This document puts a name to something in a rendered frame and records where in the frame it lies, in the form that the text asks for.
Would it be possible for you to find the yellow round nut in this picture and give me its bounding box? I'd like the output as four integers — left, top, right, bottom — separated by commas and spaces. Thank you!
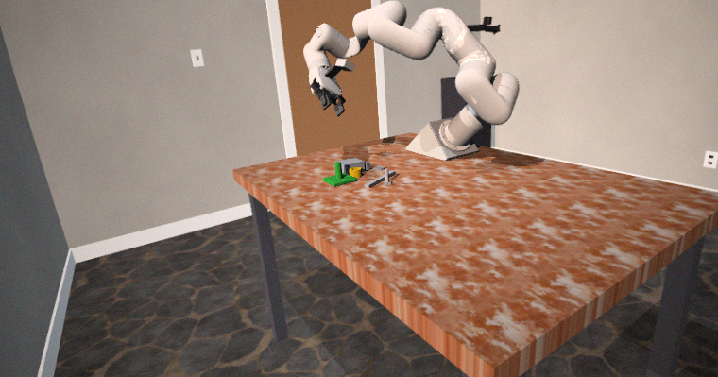
349, 167, 362, 178

